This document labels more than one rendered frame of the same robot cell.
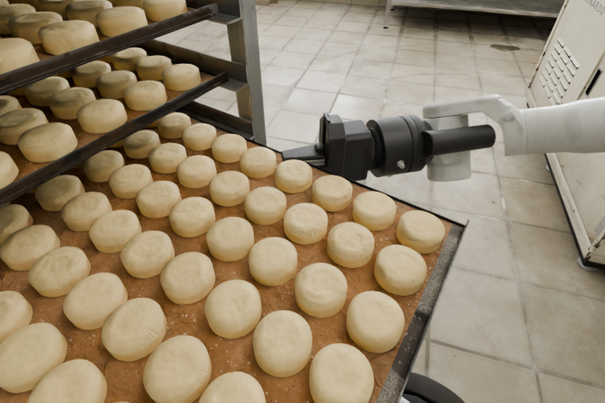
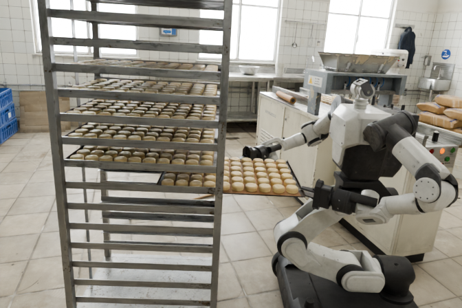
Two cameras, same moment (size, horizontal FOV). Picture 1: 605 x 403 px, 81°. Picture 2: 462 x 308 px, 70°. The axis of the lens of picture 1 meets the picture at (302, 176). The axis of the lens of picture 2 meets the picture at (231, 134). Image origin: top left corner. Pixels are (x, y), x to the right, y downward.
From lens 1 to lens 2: 1.33 m
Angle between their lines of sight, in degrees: 39
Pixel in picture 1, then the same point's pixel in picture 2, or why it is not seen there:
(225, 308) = (262, 174)
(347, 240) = (270, 165)
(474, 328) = not seen: hidden behind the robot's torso
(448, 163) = (273, 155)
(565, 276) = not seen: hidden behind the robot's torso
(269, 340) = (273, 175)
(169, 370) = (263, 180)
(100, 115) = not seen: hidden behind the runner
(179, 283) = (249, 174)
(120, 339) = (251, 180)
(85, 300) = (237, 179)
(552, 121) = (291, 139)
